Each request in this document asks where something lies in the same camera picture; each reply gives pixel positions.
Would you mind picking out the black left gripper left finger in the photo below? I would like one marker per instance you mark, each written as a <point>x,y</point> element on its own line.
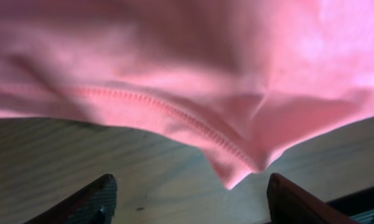
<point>93,204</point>

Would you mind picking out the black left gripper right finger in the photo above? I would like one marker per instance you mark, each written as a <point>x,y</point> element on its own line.
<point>290,204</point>

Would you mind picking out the pink cloth garment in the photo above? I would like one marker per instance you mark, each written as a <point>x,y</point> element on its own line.
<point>241,80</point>

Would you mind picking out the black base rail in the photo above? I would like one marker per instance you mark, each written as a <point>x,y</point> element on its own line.
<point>359,206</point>

